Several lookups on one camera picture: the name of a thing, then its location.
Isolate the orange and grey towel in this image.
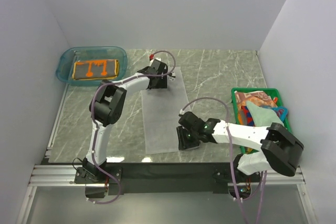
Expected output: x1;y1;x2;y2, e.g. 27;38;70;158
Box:
72;59;119;80

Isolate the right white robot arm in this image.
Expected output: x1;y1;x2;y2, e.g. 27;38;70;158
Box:
176;112;304;182

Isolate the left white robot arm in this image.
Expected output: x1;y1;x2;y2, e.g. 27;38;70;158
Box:
82;59;169;183

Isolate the pale green towel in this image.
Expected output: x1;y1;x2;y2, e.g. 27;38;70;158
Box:
246;101;284;127

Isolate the brown patterned towel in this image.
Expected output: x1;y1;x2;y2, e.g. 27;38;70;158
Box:
234;91;277;108

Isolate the teal transparent plastic bin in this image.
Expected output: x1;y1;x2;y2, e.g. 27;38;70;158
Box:
56;46;128;87

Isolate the red and blue cloth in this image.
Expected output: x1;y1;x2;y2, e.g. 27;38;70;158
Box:
237;105;288;126

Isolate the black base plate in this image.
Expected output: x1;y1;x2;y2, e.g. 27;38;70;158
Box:
75;162;257;198

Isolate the aluminium rail frame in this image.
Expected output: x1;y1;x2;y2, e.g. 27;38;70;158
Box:
15;163;313;224

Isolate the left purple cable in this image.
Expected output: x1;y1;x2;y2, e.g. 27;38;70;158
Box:
90;50;177;205

